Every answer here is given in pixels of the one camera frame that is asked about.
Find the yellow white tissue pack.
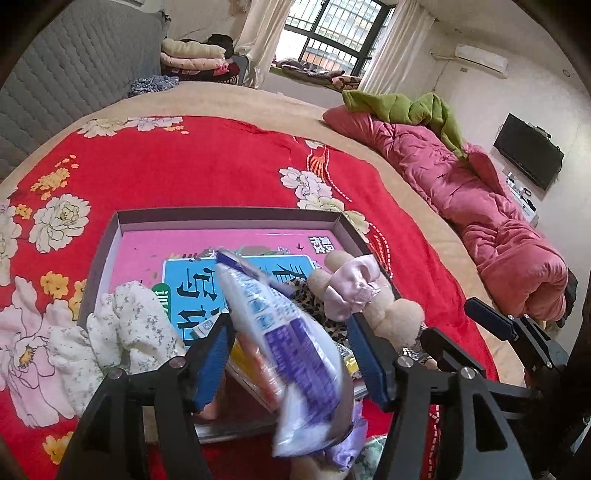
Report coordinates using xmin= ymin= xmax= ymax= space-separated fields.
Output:
xmin=191 ymin=317 xmax=362 ymax=414

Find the purple white tissue pack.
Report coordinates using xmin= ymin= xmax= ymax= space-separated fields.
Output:
xmin=215 ymin=249 xmax=353 ymax=457

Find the beige plush with purple bow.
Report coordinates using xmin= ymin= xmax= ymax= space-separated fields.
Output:
xmin=308 ymin=250 xmax=425 ymax=350

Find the white floral scrunchie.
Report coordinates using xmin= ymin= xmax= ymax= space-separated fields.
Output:
xmin=47 ymin=281 xmax=186 ymax=417

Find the leopard print scrunchie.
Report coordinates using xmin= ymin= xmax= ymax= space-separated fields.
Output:
xmin=287 ymin=278 xmax=349 ymax=347

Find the orange makeup sponge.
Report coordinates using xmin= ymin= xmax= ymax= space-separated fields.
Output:
xmin=192 ymin=372 xmax=229 ymax=424

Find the green tissue pack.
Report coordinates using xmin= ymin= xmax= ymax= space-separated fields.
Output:
xmin=349 ymin=435 xmax=387 ymax=480

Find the beige bed sheet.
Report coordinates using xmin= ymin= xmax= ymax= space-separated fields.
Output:
xmin=0 ymin=81 xmax=528 ymax=388

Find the pink quilted comforter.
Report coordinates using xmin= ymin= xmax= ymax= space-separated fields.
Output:
xmin=322 ymin=106 xmax=569 ymax=321

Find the dark shallow cardboard box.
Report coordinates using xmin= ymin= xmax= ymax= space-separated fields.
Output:
xmin=78 ymin=207 xmax=370 ymax=444

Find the pink blue Chinese book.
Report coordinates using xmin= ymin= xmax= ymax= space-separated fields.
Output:
xmin=105 ymin=227 xmax=361 ymax=344

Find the white tv shelf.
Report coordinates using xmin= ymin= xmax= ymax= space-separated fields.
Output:
xmin=503 ymin=170 xmax=539 ymax=227

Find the red floral blanket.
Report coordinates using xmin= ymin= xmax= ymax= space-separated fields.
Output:
xmin=1 ymin=116 xmax=497 ymax=479

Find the green blanket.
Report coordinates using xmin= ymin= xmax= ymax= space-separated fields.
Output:
xmin=342 ymin=90 xmax=467 ymax=159

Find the white air conditioner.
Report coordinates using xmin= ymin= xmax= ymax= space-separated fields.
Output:
xmin=455 ymin=44 xmax=508 ymax=77

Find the windowsill bedding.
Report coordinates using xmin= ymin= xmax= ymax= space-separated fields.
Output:
xmin=270 ymin=59 xmax=362 ymax=93

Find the blue patterned cloth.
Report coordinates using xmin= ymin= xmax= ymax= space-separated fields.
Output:
xmin=127 ymin=75 xmax=179 ymax=98

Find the folded blankets stack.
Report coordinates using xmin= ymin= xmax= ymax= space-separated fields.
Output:
xmin=160 ymin=34 xmax=242 ymax=85

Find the right white curtain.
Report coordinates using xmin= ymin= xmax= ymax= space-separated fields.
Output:
xmin=358 ymin=0 xmax=436 ymax=95

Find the white curtain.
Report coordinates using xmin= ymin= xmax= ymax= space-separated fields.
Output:
xmin=358 ymin=0 xmax=436 ymax=95
xmin=235 ymin=0 xmax=294 ymax=89

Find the grey quilted headboard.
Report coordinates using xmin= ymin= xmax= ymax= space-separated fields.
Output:
xmin=1 ymin=1 xmax=169 ymax=177

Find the left white curtain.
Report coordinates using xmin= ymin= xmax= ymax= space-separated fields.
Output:
xmin=235 ymin=0 xmax=294 ymax=89

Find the wall mounted black television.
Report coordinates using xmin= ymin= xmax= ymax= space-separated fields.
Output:
xmin=494 ymin=113 xmax=564 ymax=191

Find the window with black frame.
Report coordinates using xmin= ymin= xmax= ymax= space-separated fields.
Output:
xmin=274 ymin=0 xmax=394 ymax=76

